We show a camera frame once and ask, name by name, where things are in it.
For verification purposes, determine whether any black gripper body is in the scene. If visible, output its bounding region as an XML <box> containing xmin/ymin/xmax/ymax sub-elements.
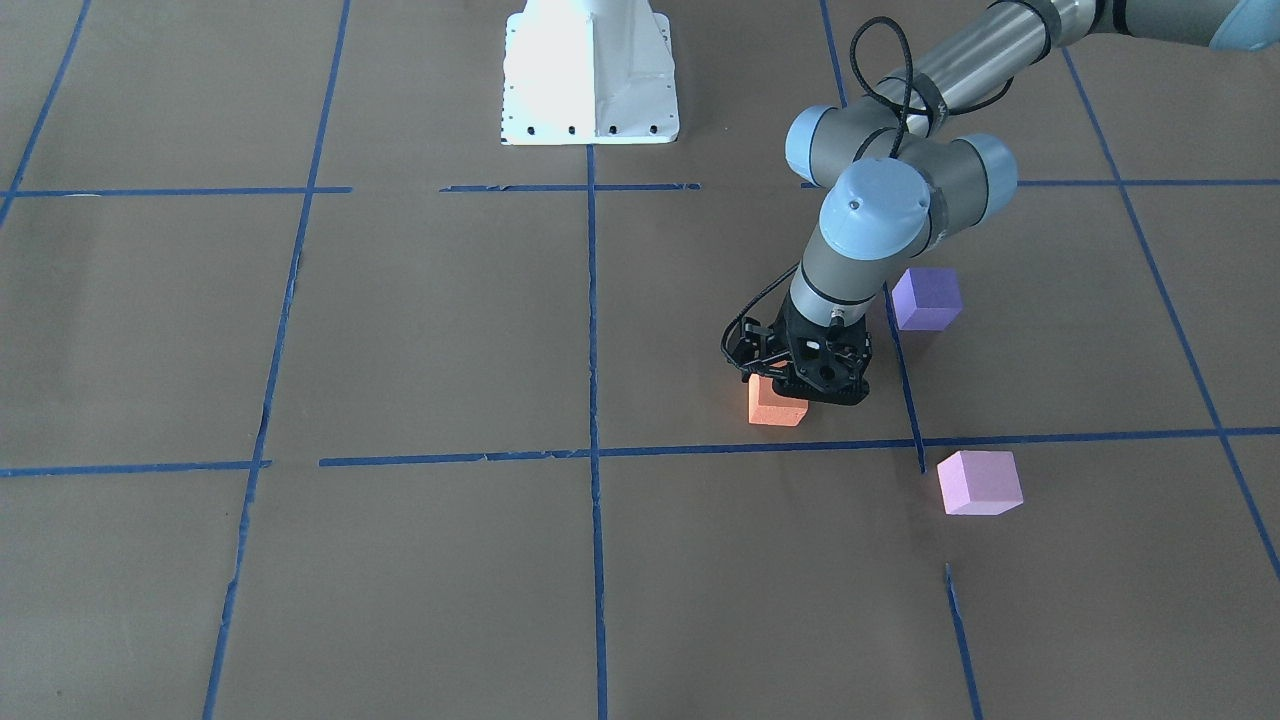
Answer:
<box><xmin>722</xmin><ymin>299</ymin><xmax>873</xmax><ymax>406</ymax></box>

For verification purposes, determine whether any orange foam block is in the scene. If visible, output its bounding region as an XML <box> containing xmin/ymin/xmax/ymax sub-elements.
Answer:
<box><xmin>748</xmin><ymin>374</ymin><xmax>810</xmax><ymax>427</ymax></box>

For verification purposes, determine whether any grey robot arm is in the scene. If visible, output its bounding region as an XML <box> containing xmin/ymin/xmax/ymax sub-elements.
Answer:
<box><xmin>721</xmin><ymin>1</ymin><xmax>1277</xmax><ymax>406</ymax></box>

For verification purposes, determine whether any purple foam block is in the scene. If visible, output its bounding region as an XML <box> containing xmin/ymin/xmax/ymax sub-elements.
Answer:
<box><xmin>890</xmin><ymin>266</ymin><xmax>964</xmax><ymax>332</ymax></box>

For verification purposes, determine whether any pink foam block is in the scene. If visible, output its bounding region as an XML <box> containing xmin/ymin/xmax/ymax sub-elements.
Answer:
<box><xmin>937</xmin><ymin>450</ymin><xmax>1024</xmax><ymax>516</ymax></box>

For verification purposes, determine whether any brown paper table cover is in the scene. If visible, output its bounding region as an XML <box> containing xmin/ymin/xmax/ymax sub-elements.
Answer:
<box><xmin>3</xmin><ymin>1</ymin><xmax>1277</xmax><ymax>719</ymax></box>

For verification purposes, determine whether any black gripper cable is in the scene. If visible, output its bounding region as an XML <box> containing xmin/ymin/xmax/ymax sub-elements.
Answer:
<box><xmin>721</xmin><ymin>17</ymin><xmax>1012</xmax><ymax>366</ymax></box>

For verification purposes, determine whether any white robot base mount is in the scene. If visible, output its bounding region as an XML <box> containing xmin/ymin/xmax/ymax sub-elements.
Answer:
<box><xmin>500</xmin><ymin>1</ymin><xmax>681</xmax><ymax>146</ymax></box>

